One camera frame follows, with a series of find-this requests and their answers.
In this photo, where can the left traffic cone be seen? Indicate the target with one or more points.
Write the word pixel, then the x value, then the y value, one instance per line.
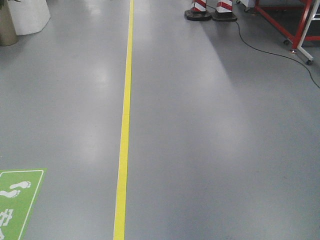
pixel 198 11

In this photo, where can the traffic cone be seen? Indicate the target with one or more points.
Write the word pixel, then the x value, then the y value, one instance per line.
pixel 224 11
pixel 198 11

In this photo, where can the right traffic cone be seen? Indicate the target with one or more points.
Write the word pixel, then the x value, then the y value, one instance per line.
pixel 224 11

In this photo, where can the green footprint floor sign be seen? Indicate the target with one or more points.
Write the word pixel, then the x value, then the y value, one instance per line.
pixel 19 190

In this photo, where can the white planter box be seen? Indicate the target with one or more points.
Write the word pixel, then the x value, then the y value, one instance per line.
pixel 29 16

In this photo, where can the beige cylindrical pot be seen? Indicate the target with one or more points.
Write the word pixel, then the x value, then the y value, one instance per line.
pixel 8 34

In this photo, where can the red metal cart frame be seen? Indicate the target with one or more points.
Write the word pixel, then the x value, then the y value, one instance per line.
pixel 293 22

